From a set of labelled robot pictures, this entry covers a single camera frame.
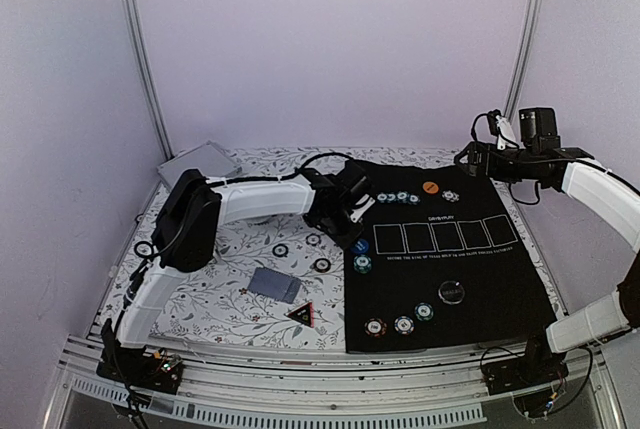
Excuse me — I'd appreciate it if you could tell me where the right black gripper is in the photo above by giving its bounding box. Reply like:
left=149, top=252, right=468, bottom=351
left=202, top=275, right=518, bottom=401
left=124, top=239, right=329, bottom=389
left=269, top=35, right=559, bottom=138
left=456, top=140, right=540, bottom=183

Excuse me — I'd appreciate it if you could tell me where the blue small blind button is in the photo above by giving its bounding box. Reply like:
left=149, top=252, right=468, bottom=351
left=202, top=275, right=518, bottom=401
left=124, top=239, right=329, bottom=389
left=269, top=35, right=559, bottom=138
left=350, top=239, right=369, bottom=254

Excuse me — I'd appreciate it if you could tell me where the orange big blind button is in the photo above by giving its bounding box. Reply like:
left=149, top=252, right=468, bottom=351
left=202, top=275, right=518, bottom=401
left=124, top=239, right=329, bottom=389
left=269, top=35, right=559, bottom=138
left=422, top=181, right=440, bottom=195

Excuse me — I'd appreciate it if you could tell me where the green 50 chip row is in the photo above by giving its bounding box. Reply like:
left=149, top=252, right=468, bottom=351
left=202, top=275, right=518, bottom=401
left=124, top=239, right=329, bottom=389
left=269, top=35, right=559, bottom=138
left=376, top=191, right=421, bottom=205

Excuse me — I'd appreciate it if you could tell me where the clear round dealer button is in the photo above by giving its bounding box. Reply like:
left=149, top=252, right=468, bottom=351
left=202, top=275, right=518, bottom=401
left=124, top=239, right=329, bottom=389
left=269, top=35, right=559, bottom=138
left=437, top=280, right=466, bottom=305

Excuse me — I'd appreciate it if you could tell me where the black red 100 chip stack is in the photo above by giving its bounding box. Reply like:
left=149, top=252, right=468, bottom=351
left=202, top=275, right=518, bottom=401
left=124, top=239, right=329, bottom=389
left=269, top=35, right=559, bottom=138
left=313, top=258, right=332, bottom=273

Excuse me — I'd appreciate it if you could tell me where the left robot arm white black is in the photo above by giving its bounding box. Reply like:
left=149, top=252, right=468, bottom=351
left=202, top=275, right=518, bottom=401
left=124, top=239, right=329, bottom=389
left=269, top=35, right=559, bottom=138
left=108, top=162, right=374, bottom=383

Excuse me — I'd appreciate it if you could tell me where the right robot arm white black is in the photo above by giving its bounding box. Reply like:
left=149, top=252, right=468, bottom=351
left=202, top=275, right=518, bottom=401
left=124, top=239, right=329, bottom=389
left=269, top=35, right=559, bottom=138
left=454, top=142, right=639, bottom=385

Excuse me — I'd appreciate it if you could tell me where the single chip on table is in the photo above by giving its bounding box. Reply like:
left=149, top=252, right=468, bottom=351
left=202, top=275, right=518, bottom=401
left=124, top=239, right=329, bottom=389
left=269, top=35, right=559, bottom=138
left=306, top=234, right=321, bottom=246
left=272, top=243, right=289, bottom=258

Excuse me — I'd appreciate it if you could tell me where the triangular all in marker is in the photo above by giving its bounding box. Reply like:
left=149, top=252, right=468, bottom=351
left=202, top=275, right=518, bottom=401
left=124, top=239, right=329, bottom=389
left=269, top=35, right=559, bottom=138
left=286, top=302, right=314, bottom=327

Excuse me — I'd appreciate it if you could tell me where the black poker mat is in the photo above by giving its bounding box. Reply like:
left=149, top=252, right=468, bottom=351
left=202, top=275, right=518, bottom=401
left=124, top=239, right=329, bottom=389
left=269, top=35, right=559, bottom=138
left=344, top=161, right=556, bottom=354

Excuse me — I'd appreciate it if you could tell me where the grey box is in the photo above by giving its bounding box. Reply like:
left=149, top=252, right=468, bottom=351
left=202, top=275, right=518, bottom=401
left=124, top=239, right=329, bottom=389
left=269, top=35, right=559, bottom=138
left=157, top=141, right=242, bottom=190

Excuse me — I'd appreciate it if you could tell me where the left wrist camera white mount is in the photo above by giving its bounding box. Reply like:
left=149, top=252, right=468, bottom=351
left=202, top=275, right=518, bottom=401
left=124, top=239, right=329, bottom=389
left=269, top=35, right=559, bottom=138
left=329, top=161, right=375, bottom=224

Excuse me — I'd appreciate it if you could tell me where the right aluminium frame post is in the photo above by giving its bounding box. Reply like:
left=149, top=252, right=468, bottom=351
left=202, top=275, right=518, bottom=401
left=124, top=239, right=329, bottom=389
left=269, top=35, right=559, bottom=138
left=502, top=0, right=550, bottom=115

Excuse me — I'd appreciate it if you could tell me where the aluminium frame post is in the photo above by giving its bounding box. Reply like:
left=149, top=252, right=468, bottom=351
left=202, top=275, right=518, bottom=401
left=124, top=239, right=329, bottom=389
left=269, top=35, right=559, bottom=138
left=122, top=0, right=174, bottom=161
left=502, top=0, right=550, bottom=115

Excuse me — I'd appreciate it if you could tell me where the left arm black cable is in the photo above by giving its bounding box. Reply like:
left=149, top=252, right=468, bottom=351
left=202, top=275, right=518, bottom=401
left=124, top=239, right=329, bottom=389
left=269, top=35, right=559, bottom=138
left=204, top=152, right=354, bottom=185

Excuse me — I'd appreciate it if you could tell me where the front aluminium rail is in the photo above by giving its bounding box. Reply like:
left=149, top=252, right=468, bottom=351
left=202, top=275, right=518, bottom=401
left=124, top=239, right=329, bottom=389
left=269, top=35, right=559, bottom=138
left=44, top=333, right=627, bottom=428

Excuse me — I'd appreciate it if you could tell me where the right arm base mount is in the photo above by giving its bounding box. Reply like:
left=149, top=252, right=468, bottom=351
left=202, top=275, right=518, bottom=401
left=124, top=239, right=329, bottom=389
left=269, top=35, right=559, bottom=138
left=479, top=336, right=568, bottom=395

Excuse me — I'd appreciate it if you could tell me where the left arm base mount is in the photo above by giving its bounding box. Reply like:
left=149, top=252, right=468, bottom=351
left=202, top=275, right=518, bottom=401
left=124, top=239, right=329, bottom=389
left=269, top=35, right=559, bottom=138
left=96, top=319, right=184, bottom=395

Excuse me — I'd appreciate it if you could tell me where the left aluminium frame post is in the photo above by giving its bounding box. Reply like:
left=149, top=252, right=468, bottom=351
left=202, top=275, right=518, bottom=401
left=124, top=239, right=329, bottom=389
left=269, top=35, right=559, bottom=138
left=122, top=0, right=174, bottom=161

